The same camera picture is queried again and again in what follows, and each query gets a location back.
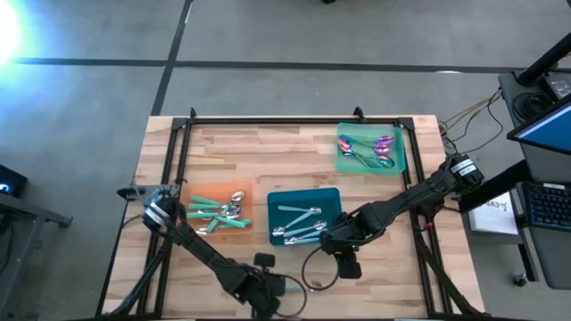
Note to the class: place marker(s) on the black device blue light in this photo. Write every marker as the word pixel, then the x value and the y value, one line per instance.
pixel 13 180

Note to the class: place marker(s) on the black aluminium rig frame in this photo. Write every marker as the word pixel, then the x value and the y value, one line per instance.
pixel 267 120

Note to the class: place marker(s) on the green translucent plastic bin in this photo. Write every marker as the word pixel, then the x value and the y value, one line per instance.
pixel 370 129

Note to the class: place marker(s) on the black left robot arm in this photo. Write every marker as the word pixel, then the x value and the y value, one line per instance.
pixel 201 249

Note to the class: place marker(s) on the black monitor stand beam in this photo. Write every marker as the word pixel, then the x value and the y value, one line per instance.
pixel 495 189

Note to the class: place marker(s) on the grey side table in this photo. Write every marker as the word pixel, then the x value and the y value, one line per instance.
pixel 27 211

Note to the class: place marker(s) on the orange translucent plastic bin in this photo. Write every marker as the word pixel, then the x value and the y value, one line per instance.
pixel 196 188

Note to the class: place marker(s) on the black backlit keyboard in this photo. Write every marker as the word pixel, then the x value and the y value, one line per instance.
pixel 551 205

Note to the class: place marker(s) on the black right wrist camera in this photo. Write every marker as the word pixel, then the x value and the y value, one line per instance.
pixel 349 269

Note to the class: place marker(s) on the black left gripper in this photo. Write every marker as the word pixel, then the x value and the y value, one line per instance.
pixel 264 294

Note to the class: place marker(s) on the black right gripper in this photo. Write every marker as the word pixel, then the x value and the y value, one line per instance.
pixel 341 238

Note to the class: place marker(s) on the teal blue plastic bin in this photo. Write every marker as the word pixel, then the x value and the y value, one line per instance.
pixel 303 198

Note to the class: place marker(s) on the black round pole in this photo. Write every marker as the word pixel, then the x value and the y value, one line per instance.
pixel 546 60

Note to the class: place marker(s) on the computer monitor blue screen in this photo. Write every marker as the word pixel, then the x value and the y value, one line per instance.
pixel 548 129

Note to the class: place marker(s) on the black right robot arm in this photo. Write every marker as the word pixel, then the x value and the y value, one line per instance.
pixel 410 196

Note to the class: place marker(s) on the white paper sheet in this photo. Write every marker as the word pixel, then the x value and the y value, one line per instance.
pixel 493 214

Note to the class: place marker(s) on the black power adapter box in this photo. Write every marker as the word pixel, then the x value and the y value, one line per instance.
pixel 560 87

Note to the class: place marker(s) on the grey computer cart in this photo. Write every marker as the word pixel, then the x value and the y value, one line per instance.
pixel 553 258

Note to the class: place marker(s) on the black caster wheel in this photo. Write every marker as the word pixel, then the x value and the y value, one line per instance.
pixel 520 280

